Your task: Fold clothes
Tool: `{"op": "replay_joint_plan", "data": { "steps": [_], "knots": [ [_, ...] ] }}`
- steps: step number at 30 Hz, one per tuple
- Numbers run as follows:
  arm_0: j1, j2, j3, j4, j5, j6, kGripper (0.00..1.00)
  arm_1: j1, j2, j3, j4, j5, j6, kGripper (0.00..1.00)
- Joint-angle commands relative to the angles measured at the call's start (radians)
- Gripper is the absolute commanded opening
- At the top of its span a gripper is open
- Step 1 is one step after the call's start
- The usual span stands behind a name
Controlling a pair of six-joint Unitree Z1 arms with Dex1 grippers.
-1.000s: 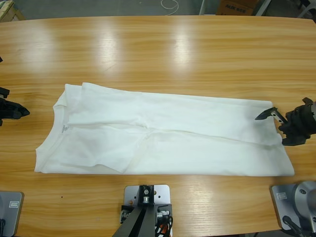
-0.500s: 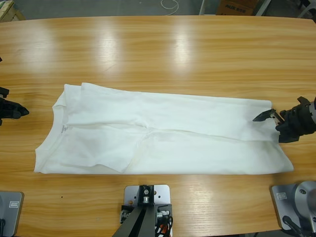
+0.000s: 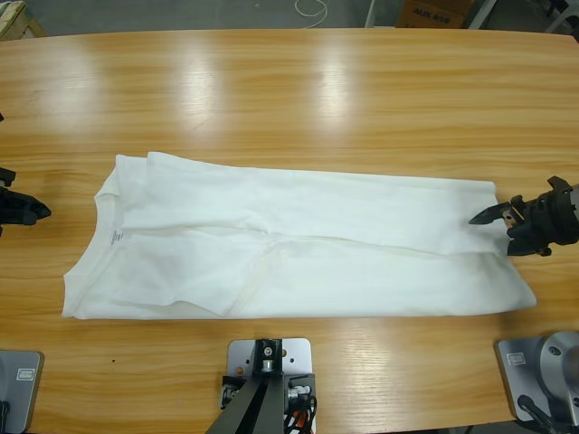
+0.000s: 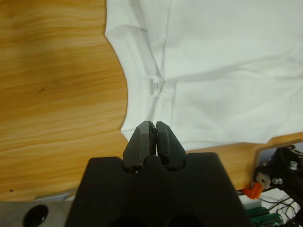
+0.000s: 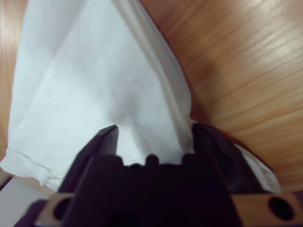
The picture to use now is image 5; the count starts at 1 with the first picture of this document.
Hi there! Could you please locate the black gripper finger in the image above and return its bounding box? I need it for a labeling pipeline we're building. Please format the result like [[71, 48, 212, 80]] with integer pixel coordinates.
[[57, 124, 119, 194], [191, 122, 264, 195]]

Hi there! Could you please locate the white t-shirt with black logo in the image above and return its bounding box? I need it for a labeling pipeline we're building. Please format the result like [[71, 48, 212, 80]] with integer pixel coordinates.
[[0, 0, 282, 193]]

